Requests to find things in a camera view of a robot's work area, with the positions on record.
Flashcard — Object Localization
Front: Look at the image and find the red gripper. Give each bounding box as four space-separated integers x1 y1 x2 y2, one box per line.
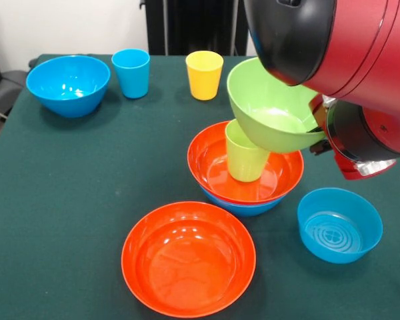
305 94 398 182

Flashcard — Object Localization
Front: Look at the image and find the orange bowl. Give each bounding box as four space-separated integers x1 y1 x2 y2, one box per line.
121 201 257 317
187 120 305 205

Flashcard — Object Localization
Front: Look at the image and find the green bowl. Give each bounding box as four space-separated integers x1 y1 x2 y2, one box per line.
226 57 327 154

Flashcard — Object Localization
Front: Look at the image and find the lime green cup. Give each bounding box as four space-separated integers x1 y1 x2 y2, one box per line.
225 119 271 183

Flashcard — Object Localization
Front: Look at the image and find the small blue bowl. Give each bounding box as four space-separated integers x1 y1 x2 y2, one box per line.
297 187 384 265

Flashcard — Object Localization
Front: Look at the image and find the large blue bowl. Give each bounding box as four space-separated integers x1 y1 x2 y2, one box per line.
199 186 287 218
25 55 111 118

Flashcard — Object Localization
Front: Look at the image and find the yellow cup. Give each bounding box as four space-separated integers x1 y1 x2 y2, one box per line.
185 51 225 101

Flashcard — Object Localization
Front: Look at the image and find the light blue cup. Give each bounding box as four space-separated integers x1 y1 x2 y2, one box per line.
111 49 151 99

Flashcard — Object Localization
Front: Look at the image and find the dark green tablecloth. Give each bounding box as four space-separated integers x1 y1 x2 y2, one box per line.
0 54 400 320

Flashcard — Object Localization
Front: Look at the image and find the black office chair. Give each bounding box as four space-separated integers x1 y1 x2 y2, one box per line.
0 69 30 116

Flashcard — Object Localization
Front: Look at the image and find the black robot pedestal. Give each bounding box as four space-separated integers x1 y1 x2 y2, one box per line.
139 0 257 57

